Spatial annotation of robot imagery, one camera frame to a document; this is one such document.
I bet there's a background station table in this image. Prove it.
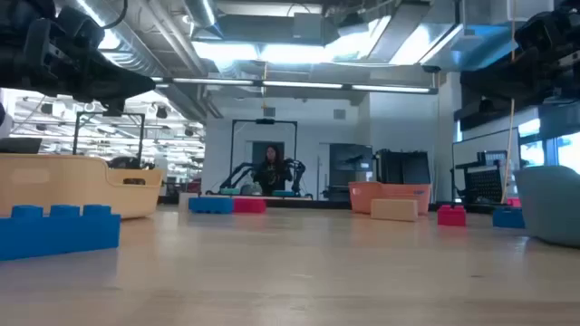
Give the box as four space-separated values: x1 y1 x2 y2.
206 193 314 202

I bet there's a long ceiling light bar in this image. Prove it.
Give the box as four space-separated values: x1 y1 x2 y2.
151 76 439 95

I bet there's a yellow extension cord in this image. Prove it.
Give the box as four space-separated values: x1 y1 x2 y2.
500 0 517 205

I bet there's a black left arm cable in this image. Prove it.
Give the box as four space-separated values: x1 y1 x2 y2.
102 0 129 31

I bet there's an orange plastic bin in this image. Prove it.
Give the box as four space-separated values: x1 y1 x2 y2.
348 180 432 216

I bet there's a dark screen cabinet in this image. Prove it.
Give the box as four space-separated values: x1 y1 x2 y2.
328 143 374 202

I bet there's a black gantry frame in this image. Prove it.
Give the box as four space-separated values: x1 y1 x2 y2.
72 110 146 169

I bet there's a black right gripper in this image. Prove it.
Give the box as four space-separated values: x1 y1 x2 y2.
475 0 580 103

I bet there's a person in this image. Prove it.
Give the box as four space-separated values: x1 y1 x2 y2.
253 144 294 197

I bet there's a blue toy brick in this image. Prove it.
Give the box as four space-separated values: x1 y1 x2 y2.
0 203 122 263
492 206 527 230
188 196 235 215

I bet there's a black background station frame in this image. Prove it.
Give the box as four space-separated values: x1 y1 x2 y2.
229 118 299 197

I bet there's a grey-blue plastic bin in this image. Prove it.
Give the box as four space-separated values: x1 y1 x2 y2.
514 165 580 248

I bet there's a yellow plastic bin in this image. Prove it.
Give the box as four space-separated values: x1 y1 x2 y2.
0 152 165 221

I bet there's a black pegboard cart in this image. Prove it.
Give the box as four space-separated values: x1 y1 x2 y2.
450 150 509 206

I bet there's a black cabinet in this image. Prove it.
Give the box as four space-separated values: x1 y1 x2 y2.
374 148 431 186

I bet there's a red toy brick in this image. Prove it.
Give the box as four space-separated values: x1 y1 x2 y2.
437 204 468 227
232 197 267 215

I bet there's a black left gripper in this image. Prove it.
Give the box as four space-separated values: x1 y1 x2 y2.
0 0 157 101

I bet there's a dark laptop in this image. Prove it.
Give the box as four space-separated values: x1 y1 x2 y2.
0 137 43 155

